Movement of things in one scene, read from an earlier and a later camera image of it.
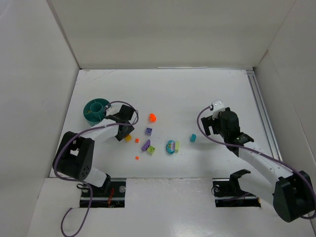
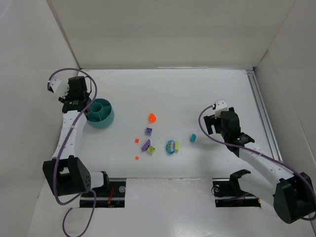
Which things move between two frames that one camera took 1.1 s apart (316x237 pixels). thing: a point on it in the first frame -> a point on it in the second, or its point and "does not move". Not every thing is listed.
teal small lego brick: [193, 138] does not move
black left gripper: [124, 132] -> [62, 98]
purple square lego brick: [148, 131] does not move
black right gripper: [211, 123] does not move
